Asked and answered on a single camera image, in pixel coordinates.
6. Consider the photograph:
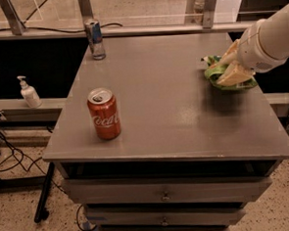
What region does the black cable on ledge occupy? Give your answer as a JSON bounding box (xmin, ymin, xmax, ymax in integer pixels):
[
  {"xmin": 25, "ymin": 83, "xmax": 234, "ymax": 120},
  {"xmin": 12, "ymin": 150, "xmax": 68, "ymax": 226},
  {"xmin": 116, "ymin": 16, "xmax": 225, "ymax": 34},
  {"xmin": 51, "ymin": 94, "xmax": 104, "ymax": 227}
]
[{"xmin": 0, "ymin": 0, "xmax": 123, "ymax": 38}]

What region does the black metal table leg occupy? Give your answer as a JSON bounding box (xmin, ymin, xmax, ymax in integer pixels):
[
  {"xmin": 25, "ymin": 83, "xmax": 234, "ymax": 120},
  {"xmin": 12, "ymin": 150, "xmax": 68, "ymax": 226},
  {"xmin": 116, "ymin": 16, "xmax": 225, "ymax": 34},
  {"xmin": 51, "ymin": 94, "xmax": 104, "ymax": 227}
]
[{"xmin": 34, "ymin": 162, "xmax": 55, "ymax": 223}]

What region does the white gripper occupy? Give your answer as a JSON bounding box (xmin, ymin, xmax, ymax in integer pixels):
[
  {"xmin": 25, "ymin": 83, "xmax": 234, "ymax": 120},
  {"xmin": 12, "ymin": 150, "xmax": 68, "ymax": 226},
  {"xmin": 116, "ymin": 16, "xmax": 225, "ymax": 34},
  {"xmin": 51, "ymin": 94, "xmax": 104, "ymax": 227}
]
[{"xmin": 211, "ymin": 19, "xmax": 285, "ymax": 86}]

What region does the middle grey drawer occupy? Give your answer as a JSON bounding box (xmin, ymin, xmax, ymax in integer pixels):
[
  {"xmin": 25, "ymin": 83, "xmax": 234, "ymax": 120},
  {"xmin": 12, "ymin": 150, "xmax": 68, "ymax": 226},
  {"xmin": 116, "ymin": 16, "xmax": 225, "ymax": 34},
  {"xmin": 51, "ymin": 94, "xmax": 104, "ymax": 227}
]
[{"xmin": 86, "ymin": 206, "xmax": 245, "ymax": 227}]

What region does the blue silver energy drink can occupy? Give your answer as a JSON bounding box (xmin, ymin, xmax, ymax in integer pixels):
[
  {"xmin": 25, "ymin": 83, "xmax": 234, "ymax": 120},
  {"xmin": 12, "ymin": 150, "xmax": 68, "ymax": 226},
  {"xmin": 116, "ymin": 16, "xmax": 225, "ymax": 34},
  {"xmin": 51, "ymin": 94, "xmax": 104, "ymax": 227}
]
[{"xmin": 84, "ymin": 19, "xmax": 106, "ymax": 60}]

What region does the red Coca-Cola can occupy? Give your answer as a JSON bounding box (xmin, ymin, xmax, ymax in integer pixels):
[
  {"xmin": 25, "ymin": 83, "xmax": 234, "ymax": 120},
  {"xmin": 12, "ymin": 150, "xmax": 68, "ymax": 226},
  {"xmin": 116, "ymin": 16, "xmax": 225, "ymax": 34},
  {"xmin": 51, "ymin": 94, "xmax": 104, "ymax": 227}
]
[{"xmin": 87, "ymin": 87, "xmax": 120, "ymax": 140}]

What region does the grey metal frame rail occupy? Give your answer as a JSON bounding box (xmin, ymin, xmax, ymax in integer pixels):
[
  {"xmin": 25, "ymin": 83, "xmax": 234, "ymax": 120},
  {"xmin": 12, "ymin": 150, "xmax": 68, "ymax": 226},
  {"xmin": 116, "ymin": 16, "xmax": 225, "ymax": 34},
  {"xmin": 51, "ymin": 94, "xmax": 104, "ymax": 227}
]
[{"xmin": 0, "ymin": 0, "xmax": 277, "ymax": 48}]

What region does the green rice chip bag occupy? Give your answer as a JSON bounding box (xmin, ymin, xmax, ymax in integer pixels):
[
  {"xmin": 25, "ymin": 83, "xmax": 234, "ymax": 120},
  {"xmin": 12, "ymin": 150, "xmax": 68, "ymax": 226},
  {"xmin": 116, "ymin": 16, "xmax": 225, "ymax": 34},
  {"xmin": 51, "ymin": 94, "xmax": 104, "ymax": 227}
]
[{"xmin": 202, "ymin": 55, "xmax": 258, "ymax": 91}]

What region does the top grey drawer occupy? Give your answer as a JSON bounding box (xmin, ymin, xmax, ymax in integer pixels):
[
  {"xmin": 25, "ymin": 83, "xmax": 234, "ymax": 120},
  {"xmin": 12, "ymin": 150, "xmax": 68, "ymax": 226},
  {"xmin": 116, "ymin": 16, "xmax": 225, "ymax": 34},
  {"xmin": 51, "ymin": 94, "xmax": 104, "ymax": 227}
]
[{"xmin": 62, "ymin": 177, "xmax": 272, "ymax": 205}]

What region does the white pump soap bottle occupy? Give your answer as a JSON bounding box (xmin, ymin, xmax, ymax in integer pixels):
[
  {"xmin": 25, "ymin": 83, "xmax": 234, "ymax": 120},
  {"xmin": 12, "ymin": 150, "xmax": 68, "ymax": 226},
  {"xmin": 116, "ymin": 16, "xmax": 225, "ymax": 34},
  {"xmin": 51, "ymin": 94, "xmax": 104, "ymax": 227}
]
[{"xmin": 18, "ymin": 75, "xmax": 42, "ymax": 108}]

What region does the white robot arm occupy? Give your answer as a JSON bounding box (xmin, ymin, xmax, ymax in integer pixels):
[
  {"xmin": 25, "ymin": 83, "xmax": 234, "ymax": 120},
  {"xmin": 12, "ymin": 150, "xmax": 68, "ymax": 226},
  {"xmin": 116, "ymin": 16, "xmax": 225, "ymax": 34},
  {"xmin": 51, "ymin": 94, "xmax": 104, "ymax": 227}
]
[{"xmin": 215, "ymin": 4, "xmax": 289, "ymax": 87}]

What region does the grey drawer cabinet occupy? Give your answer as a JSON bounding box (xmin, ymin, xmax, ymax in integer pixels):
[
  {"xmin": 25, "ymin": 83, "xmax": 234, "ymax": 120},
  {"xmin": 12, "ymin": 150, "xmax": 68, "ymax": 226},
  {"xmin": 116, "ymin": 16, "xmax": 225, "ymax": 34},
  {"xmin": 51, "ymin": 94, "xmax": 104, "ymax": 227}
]
[{"xmin": 44, "ymin": 33, "xmax": 289, "ymax": 231}]

